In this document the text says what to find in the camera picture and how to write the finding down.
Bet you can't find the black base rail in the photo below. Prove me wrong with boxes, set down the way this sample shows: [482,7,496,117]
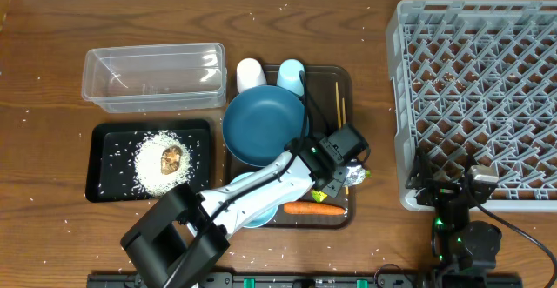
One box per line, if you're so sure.
[85,271,523,288]

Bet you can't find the foil snack wrapper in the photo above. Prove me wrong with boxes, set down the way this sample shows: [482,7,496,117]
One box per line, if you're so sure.
[311,159,373,204]

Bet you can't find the dried brown mushroom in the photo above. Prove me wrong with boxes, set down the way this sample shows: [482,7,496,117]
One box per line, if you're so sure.
[161,145,183,175]

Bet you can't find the black waste tray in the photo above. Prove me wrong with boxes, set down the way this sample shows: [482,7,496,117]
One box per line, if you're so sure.
[85,119,211,203]

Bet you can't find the orange carrot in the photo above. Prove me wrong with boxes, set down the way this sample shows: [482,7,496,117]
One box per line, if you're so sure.
[284,201,346,216]

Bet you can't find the clear plastic bin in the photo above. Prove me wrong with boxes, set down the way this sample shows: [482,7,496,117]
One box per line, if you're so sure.
[82,43,227,113]

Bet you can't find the dark brown serving tray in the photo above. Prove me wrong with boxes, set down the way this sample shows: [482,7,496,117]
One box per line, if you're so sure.
[225,65,356,230]

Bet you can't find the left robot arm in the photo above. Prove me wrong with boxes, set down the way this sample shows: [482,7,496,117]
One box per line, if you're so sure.
[120,146,356,287]

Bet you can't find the pile of white rice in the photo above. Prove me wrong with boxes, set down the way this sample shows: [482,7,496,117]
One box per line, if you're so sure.
[133,131,192,197]

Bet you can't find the wooden chopstick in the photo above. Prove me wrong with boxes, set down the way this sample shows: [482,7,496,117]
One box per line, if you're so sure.
[335,82,342,129]
[341,97,349,196]

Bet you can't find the light blue plastic cup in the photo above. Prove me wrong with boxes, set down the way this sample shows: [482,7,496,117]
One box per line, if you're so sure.
[276,59,305,97]

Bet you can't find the dark blue plate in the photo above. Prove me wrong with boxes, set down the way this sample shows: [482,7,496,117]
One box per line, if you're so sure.
[222,85,309,167]

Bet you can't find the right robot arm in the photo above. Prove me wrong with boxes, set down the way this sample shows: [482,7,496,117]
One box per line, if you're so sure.
[407,149,502,287]

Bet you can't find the light blue bowl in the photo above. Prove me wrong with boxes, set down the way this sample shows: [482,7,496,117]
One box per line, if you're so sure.
[230,172,279,229]

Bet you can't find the white plastic cup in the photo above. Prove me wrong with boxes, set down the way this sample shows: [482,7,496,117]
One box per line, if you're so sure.
[236,58,267,93]

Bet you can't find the wooden chopstick left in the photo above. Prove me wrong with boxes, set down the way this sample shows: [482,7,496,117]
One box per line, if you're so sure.
[335,82,342,129]

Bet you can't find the grey dishwasher rack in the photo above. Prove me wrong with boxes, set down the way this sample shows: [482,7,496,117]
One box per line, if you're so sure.
[386,0,556,212]

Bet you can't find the wooden chopstick right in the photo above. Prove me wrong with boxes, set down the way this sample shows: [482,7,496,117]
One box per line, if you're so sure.
[341,97,349,196]

